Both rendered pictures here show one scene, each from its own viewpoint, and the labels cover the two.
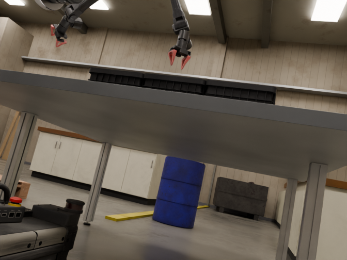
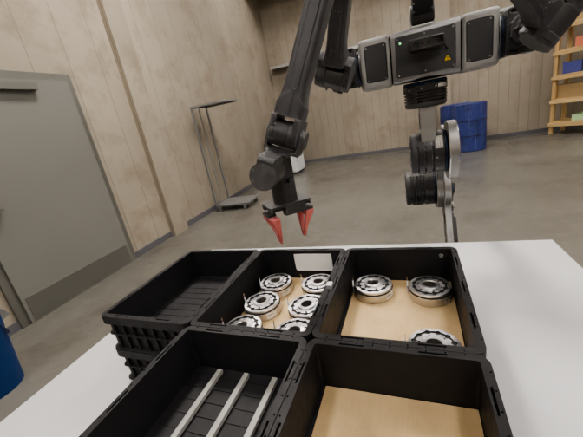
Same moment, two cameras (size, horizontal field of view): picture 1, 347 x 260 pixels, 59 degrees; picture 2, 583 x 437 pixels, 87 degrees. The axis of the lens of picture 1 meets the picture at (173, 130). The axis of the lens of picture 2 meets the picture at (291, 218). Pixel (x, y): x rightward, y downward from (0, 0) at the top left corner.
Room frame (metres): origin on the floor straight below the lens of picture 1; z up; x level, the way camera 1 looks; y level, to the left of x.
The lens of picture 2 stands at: (2.26, 0.12, 1.34)
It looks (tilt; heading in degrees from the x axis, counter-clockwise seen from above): 18 degrees down; 185
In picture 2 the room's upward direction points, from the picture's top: 11 degrees counter-clockwise
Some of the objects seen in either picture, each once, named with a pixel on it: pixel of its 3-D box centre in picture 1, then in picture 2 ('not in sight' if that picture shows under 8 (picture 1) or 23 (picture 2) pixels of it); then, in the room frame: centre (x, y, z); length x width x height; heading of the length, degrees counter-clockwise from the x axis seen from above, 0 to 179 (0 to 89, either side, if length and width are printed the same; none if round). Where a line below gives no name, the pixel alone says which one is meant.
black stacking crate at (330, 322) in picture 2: (128, 95); (396, 307); (1.62, 0.27, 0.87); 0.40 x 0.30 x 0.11; 161
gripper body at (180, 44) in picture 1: (180, 47); (284, 192); (1.56, 0.06, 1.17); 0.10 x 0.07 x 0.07; 115
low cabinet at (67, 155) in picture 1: (113, 168); not in sight; (6.57, 1.05, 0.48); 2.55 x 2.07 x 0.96; 71
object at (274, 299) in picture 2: not in sight; (261, 302); (1.50, -0.07, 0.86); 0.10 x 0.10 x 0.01
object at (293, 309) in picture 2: not in sight; (306, 305); (1.55, 0.06, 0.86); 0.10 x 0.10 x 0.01
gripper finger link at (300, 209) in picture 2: (175, 58); (296, 218); (1.55, 0.07, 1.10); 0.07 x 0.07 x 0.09; 25
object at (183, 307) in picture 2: (240, 110); (194, 296); (1.43, -0.29, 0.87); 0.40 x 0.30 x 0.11; 161
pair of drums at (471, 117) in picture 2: not in sight; (461, 126); (-4.97, 3.63, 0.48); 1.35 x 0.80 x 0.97; 163
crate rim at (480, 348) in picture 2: (131, 86); (395, 288); (1.62, 0.27, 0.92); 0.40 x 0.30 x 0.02; 161
